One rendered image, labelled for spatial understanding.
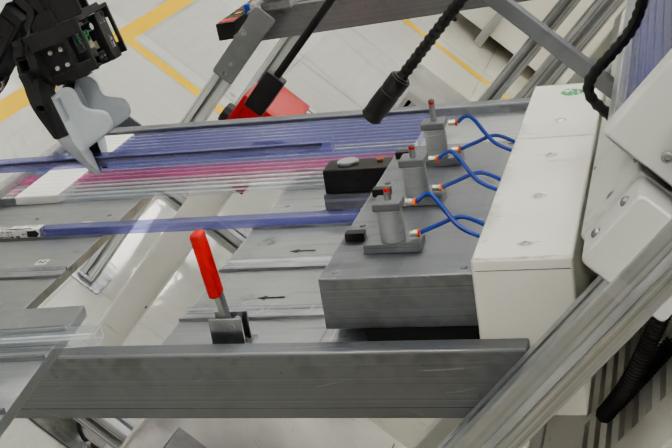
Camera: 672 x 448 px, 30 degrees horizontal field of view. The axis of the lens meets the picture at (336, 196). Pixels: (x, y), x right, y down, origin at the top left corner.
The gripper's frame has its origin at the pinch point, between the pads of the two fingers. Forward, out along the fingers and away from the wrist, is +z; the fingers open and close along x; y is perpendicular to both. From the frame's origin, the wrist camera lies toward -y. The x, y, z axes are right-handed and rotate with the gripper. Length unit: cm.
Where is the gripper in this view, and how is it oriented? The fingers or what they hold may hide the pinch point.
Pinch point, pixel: (90, 160)
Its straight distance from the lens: 128.1
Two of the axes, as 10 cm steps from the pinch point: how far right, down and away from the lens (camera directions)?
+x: 2.4, -3.6, 9.0
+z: 3.8, 8.9, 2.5
